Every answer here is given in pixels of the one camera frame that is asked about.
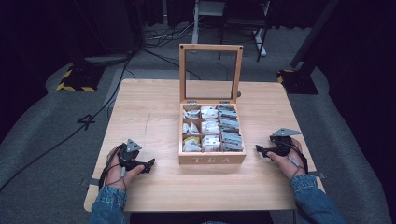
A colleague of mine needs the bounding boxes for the stack of grey tea packets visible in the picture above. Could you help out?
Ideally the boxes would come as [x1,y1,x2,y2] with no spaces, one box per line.
[218,105,245,153]

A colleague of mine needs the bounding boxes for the black metal chair frame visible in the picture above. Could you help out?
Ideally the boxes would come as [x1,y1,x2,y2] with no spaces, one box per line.
[217,0,271,63]

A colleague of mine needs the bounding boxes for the yellow tea packet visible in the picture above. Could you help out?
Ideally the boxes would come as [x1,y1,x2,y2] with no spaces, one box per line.
[182,135,202,153]

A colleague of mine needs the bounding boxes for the long black floor cable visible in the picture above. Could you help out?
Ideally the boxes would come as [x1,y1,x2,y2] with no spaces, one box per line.
[0,50,135,192]

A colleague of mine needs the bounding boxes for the stack of white tea packets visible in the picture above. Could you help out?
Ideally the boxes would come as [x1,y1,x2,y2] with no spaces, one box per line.
[200,105,221,153]

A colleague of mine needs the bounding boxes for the loose white tea bags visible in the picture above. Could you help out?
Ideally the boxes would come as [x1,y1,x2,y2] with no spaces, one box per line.
[182,107,202,136]

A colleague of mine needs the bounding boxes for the bundle of floor cables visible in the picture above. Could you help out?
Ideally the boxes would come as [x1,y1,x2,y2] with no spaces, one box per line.
[143,17,200,49]

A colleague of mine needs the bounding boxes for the right hand-held gripper cable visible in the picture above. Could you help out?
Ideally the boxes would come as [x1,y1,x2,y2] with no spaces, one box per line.
[279,140,310,179]

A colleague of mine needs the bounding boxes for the person's left hand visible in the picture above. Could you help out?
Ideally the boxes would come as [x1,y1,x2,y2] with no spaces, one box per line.
[105,146,146,191]

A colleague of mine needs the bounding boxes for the wooden tea box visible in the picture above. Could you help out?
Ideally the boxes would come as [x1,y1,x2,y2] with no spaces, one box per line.
[177,43,248,166]

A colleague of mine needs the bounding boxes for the white desk frame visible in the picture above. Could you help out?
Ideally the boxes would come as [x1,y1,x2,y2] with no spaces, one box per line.
[191,0,268,58]

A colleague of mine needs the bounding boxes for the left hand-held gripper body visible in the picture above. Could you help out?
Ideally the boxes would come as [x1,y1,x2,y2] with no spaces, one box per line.
[118,138,148,172]

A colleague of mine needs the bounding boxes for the left hand-held gripper cable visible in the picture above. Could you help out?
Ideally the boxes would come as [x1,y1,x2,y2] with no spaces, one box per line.
[98,145,128,191]

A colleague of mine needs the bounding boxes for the hand-held gripper cable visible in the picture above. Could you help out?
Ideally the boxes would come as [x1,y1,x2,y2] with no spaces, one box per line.
[279,140,310,179]
[98,145,128,191]

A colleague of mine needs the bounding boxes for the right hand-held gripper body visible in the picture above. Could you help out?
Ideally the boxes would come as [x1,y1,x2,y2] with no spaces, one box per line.
[269,127,304,158]

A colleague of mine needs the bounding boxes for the person's right hand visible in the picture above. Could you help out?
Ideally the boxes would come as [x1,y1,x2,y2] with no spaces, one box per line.
[268,137,309,182]

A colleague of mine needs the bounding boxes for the grey tape strip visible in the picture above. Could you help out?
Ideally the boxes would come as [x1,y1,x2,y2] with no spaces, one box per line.
[80,177,101,188]
[307,170,327,180]

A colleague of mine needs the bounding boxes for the black stand with striped base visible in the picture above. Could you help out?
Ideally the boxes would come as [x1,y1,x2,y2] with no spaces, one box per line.
[276,0,341,96]
[56,0,106,93]

